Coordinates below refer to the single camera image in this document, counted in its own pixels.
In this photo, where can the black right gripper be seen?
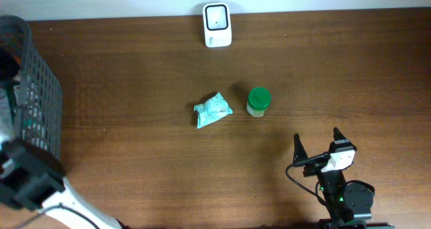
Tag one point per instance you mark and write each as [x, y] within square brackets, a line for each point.
[298, 152]

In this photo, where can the green lid plastic jar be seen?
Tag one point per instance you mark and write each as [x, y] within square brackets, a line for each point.
[258, 102]

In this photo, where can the light green pouch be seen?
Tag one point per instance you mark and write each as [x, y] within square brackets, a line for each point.
[212, 110]

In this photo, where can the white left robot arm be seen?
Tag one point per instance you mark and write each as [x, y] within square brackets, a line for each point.
[72, 210]

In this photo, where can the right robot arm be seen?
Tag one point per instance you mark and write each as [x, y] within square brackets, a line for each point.
[348, 203]

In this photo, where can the dark mesh basket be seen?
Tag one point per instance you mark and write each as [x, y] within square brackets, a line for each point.
[37, 98]

